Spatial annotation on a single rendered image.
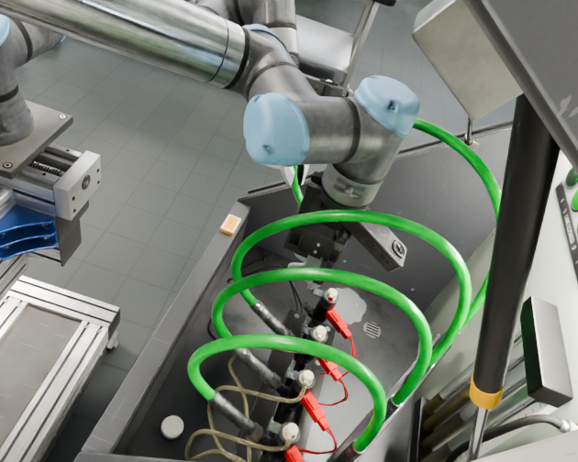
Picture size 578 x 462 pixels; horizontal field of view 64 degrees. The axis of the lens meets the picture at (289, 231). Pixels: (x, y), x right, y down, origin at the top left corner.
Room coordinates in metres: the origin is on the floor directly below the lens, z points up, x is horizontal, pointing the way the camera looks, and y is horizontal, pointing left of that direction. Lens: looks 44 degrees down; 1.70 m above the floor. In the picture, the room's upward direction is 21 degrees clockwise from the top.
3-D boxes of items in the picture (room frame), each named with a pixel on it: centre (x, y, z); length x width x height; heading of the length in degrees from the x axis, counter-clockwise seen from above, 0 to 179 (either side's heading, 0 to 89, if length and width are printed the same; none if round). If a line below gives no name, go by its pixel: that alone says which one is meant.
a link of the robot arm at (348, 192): (0.50, -0.05, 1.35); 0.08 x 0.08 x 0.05
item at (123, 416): (0.51, 0.13, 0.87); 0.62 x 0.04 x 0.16; 178
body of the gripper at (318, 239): (0.50, -0.04, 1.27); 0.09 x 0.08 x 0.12; 88
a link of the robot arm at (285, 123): (0.46, 0.04, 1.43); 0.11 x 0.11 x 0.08; 36
